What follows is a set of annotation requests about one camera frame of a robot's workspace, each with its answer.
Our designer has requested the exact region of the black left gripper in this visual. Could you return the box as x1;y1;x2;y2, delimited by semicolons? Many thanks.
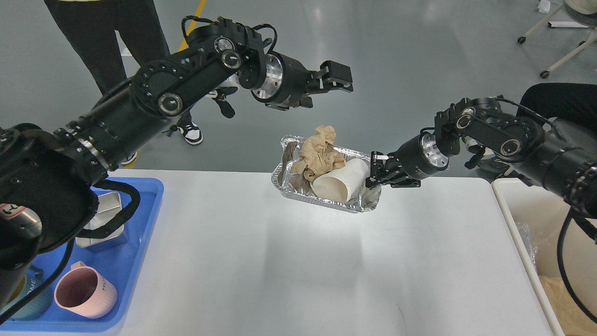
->
251;52;354;111

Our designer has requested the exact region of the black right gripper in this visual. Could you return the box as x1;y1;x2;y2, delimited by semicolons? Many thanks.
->
365;132;449;189

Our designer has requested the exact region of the white paper cup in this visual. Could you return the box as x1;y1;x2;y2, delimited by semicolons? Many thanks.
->
311;158;369;203

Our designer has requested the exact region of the brown paper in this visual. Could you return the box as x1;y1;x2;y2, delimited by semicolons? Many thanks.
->
290;126;346;182

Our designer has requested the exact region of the small stainless steel tray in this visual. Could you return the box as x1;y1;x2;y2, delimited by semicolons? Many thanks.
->
76;191;128;253

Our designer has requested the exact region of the pink ribbed mug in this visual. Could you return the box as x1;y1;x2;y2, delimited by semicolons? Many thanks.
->
54;261;118;319

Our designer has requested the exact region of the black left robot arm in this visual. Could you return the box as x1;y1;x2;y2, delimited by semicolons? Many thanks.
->
0;15;354;322

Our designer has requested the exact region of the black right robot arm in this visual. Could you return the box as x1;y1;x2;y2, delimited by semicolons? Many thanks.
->
365;96;596;322

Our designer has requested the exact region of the beige plastic bin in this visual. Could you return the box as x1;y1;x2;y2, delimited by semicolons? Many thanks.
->
491;178;596;336

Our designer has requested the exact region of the person with grey shoes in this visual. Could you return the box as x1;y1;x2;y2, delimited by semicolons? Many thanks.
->
520;83;597;134

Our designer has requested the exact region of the white wheeled chair base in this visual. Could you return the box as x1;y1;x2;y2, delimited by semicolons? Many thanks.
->
516;0;597;79

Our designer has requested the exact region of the blue plastic tray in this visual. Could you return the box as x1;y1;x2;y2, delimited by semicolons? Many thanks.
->
0;178;164;335

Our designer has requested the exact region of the teal yellow mug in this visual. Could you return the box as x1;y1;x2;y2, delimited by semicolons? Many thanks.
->
1;265;53;321

